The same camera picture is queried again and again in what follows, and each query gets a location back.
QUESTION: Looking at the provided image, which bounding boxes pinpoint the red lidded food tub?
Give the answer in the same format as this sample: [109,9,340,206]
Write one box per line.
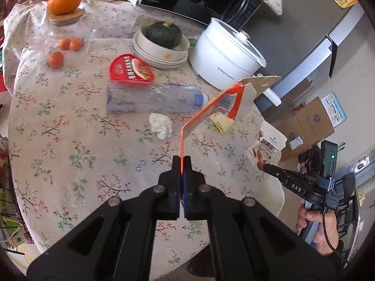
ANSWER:
[109,53,155,83]

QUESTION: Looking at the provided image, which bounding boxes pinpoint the small crumpled white tissue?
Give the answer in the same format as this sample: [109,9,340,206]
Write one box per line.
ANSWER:
[148,113,173,139]

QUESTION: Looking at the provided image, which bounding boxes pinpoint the blue wall poster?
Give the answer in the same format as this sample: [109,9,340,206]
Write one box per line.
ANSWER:
[321,91,347,128]

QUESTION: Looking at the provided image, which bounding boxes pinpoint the brown cardboard box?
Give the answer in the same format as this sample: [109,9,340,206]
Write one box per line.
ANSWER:
[275,117,311,162]
[294,96,335,147]

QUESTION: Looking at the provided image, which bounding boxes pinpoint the large orange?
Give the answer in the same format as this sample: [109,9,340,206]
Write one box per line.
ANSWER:
[47,0,81,15]

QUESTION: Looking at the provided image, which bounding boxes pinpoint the grey refrigerator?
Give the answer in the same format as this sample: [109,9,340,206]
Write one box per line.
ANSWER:
[249,0,367,115]

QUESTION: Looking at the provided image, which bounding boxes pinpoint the dark green squash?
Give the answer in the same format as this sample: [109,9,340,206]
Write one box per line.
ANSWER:
[146,20,182,50]

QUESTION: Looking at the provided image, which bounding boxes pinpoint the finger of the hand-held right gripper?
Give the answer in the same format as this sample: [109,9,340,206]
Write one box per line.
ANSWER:
[263,163,294,184]

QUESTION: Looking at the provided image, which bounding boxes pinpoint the clear plastic bottle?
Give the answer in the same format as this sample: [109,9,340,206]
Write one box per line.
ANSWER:
[106,79,205,114]

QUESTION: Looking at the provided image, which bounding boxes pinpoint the dark brown bag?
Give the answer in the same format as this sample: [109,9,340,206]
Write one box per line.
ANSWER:
[298,146,322,174]

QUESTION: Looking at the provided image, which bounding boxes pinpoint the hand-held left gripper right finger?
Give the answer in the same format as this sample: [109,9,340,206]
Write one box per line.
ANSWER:
[182,156,336,281]

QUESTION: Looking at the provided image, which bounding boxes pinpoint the white plate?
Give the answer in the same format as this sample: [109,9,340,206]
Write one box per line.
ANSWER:
[135,48,187,70]
[132,37,188,65]

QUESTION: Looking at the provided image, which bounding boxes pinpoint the black cable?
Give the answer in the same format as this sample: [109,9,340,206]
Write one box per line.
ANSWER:
[322,178,351,264]

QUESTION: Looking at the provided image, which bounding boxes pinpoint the black wire rack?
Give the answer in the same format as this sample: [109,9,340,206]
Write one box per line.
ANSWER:
[0,135,30,256]

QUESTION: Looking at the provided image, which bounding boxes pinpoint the white nut pouch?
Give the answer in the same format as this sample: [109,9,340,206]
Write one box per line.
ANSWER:
[247,121,288,170]

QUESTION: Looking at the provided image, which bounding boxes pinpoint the white electric pot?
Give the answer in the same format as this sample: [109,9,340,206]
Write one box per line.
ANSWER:
[188,18,282,106]

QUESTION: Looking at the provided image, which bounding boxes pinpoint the black metal frame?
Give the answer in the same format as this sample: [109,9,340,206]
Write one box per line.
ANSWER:
[336,172,361,256]

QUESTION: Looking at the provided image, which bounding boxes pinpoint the white plastic bin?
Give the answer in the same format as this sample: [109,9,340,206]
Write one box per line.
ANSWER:
[262,177,285,221]

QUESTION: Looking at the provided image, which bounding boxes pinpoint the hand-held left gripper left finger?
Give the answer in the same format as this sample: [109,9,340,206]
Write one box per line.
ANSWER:
[26,155,184,281]

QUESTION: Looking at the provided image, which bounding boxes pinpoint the person's right hand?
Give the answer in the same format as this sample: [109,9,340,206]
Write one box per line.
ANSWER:
[295,199,341,256]

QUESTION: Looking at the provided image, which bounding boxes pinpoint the pale yellow snack packet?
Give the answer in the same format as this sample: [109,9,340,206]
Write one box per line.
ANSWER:
[209,113,235,134]

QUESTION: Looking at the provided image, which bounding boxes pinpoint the orange cardboard carton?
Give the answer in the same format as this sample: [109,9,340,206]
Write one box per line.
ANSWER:
[179,75,282,170]

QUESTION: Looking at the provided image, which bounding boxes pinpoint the white bowl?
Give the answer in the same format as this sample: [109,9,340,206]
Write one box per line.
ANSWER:
[138,23,191,60]

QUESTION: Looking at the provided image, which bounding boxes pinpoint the glass jar with bamboo lid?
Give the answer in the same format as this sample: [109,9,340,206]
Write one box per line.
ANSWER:
[29,9,99,63]

